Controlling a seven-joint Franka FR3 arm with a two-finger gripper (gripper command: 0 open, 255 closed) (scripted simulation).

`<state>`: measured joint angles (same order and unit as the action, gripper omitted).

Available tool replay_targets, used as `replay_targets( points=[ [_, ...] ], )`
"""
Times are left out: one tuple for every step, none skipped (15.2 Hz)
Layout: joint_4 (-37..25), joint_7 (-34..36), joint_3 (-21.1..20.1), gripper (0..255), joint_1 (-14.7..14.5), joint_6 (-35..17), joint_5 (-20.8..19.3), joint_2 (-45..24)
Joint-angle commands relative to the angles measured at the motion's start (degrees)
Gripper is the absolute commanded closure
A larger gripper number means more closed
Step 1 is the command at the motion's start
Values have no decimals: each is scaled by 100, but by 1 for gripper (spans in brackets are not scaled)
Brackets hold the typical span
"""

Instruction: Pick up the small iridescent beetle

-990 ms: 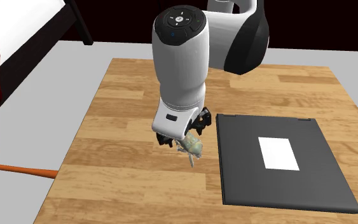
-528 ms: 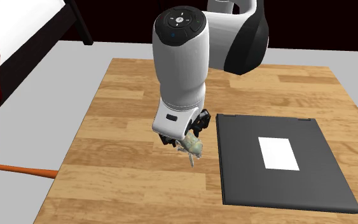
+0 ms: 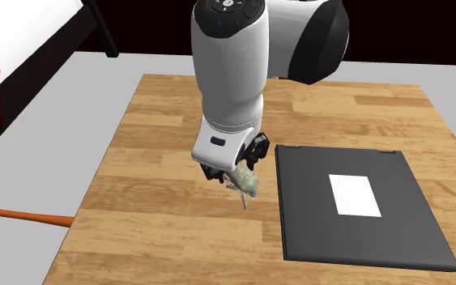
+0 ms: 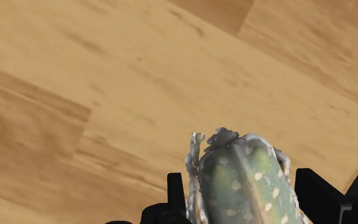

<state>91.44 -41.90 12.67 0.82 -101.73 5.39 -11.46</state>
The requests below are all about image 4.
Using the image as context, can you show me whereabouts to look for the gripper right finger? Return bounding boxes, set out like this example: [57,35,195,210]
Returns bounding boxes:
[294,146,358,224]

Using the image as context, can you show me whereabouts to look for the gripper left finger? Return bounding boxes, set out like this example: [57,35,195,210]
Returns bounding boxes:
[105,172,193,224]

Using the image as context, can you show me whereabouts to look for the green spotted cactus figure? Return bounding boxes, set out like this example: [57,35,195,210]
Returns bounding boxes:
[184,127,310,224]

